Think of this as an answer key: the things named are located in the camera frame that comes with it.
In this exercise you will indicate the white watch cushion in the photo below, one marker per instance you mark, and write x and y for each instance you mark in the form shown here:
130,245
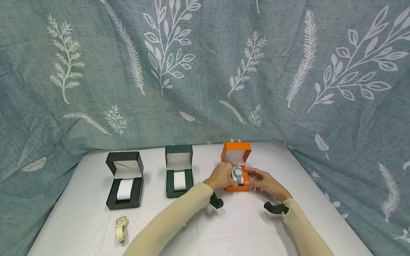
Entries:
125,189
179,181

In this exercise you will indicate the grey blue wrist watch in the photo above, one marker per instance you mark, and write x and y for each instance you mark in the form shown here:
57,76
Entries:
238,173

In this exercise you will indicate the green open watch box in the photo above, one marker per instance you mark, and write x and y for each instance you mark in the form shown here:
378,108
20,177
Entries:
178,151

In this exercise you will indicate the cream wrist watch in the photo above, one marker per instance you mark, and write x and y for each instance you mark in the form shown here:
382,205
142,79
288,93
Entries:
121,227

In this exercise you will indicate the person's right thumb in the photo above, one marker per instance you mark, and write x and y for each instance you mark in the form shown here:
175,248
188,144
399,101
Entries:
250,183

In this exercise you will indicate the black open watch box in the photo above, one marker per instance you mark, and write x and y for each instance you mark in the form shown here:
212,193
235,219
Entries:
110,197

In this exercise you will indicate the person's right fingers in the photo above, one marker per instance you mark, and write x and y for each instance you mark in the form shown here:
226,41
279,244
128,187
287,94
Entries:
254,189

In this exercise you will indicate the person's left forearm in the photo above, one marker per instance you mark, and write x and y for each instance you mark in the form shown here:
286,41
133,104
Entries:
173,220

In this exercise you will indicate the orange open watch box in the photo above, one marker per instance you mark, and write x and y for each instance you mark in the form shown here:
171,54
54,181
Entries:
237,147

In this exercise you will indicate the person's left fingers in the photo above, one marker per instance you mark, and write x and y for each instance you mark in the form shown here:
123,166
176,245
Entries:
230,166

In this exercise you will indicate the person's right index finger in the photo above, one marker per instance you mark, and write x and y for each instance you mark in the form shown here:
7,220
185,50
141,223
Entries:
253,171

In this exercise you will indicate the person's right hand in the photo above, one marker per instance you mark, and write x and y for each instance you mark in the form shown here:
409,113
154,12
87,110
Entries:
269,185

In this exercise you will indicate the person's right forearm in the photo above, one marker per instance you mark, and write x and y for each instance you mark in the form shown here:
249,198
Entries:
304,231

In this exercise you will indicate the black wrist band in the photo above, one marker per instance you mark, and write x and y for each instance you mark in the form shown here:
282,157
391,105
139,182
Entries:
275,208
216,202

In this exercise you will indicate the person's left hand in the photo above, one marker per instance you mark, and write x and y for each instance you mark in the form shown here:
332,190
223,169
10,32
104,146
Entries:
219,176

